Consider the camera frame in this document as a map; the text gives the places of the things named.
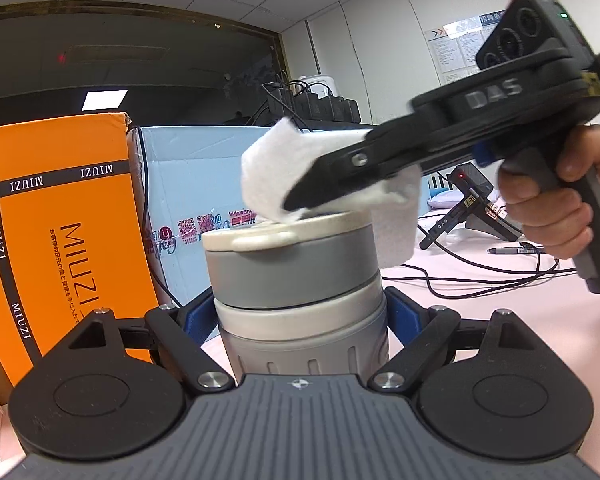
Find black marker pen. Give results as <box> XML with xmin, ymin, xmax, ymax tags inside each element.
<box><xmin>486</xmin><ymin>244</ymin><xmax>545</xmax><ymax>256</ymax></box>

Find white kettle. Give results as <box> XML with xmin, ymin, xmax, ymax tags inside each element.
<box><xmin>300</xmin><ymin>75</ymin><xmax>339</xmax><ymax>99</ymax></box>

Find grey white lidded container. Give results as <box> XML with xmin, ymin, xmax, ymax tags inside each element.
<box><xmin>202</xmin><ymin>212</ymin><xmax>389</xmax><ymax>380</ymax></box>

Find black USB cable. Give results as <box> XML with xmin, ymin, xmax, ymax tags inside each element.
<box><xmin>135</xmin><ymin>126</ymin><xmax>184</xmax><ymax>308</ymax></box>

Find wall notice board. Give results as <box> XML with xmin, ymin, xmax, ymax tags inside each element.
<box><xmin>425</xmin><ymin>11</ymin><xmax>504</xmax><ymax>84</ymax></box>

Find black table cables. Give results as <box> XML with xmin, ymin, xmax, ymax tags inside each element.
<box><xmin>379</xmin><ymin>224</ymin><xmax>579</xmax><ymax>302</ymax></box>

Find large light blue carton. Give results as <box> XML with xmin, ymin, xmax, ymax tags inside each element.
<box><xmin>128</xmin><ymin>126</ymin><xmax>268</xmax><ymax>306</ymax></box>

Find orange MIUZI box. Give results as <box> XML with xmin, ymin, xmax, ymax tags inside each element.
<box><xmin>0</xmin><ymin>113</ymin><xmax>158</xmax><ymax>403</ymax></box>

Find person's right hand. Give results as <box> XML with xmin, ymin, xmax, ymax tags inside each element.
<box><xmin>498</xmin><ymin>125</ymin><xmax>600</xmax><ymax>259</ymax></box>

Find white cleaning cloth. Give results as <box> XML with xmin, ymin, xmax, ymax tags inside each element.
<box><xmin>240</xmin><ymin>117</ymin><xmax>422</xmax><ymax>269</ymax></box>

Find black charger dock row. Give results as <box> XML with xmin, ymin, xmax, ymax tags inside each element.
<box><xmin>261</xmin><ymin>79</ymin><xmax>362</xmax><ymax>129</ymax></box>

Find spare black handheld gripper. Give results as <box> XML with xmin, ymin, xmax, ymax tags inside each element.
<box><xmin>419</xmin><ymin>162</ymin><xmax>522</xmax><ymax>249</ymax></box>

